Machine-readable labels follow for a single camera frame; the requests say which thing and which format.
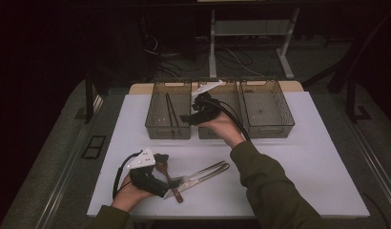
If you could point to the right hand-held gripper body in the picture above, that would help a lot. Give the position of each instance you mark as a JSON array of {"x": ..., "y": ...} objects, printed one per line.
[{"x": 206, "y": 111}]

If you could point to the brown wooden spoon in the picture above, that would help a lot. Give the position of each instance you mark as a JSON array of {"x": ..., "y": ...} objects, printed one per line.
[{"x": 175, "y": 192}]

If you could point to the black metal post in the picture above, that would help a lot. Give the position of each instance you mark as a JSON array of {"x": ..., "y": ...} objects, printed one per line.
[{"x": 89, "y": 101}]

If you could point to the metal table knife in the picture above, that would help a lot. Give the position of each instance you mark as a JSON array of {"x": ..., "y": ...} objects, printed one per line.
[{"x": 187, "y": 187}]

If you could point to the white metal desk frame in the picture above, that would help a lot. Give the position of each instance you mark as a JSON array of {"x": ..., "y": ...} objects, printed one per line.
[{"x": 212, "y": 47}]

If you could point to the brown transparent plastic bin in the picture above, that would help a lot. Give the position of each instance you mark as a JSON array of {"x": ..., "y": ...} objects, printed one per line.
[
  {"x": 230, "y": 98},
  {"x": 161, "y": 111},
  {"x": 266, "y": 108}
]

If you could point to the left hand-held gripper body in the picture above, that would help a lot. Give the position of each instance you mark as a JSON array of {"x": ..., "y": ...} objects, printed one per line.
[{"x": 147, "y": 183}]

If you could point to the person's right hand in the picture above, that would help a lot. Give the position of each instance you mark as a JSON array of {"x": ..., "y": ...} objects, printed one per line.
[{"x": 225, "y": 130}]

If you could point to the person's left hand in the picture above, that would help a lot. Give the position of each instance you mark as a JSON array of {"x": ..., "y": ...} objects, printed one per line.
[{"x": 130, "y": 195}]

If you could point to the white table cover sheet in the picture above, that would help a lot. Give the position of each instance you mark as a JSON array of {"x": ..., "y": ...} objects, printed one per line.
[{"x": 311, "y": 178}]

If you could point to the black metal stand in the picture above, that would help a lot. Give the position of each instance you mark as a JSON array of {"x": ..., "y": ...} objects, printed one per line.
[{"x": 351, "y": 101}]

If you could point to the black chopstick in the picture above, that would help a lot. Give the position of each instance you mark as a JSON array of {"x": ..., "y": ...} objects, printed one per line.
[
  {"x": 173, "y": 109},
  {"x": 169, "y": 111}
]

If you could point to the metal fork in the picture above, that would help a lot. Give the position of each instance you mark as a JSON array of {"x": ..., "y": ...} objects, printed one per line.
[{"x": 203, "y": 171}]

